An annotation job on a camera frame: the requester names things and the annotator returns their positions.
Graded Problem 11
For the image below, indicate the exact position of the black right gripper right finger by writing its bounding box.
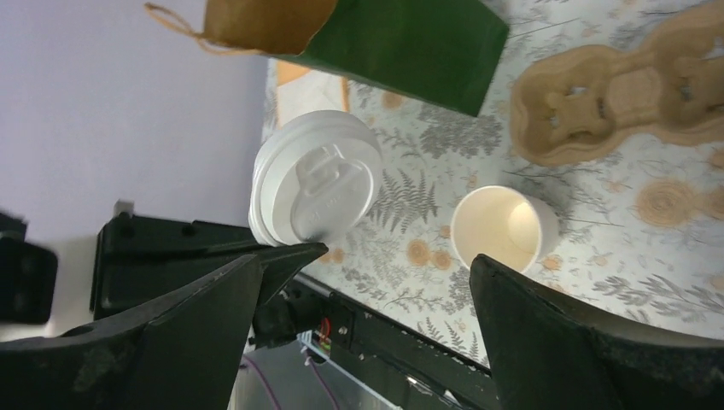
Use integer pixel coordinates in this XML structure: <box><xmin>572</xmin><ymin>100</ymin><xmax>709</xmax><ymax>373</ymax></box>
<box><xmin>470</xmin><ymin>255</ymin><xmax>723</xmax><ymax>409</ymax></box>

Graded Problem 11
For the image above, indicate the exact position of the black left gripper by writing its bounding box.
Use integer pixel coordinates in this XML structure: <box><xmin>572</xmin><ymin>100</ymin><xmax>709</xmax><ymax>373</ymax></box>
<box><xmin>1</xmin><ymin>213</ymin><xmax>58</xmax><ymax>325</ymax></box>

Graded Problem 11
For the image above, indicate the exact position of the floral table mat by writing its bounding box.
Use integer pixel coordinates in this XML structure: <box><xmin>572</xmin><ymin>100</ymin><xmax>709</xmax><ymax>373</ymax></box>
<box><xmin>306</xmin><ymin>1</ymin><xmax>723</xmax><ymax>363</ymax></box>

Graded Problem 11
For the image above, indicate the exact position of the single white paper cup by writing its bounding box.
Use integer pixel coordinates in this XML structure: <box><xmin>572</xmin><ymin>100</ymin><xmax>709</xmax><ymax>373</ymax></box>
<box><xmin>450</xmin><ymin>185</ymin><xmax>560</xmax><ymax>273</ymax></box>

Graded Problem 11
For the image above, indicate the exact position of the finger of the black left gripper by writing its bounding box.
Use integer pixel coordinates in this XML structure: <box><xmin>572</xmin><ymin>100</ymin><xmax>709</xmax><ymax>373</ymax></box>
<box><xmin>90</xmin><ymin>212</ymin><xmax>329</xmax><ymax>319</ymax></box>

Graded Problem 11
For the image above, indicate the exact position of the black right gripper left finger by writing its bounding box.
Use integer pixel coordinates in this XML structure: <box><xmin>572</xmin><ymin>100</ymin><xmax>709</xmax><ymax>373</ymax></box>
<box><xmin>1</xmin><ymin>255</ymin><xmax>263</xmax><ymax>409</ymax></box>

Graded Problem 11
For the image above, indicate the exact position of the green paper bag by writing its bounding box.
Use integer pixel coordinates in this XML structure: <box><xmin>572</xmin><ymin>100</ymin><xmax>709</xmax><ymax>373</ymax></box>
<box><xmin>144</xmin><ymin>0</ymin><xmax>509</xmax><ymax>116</ymax></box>

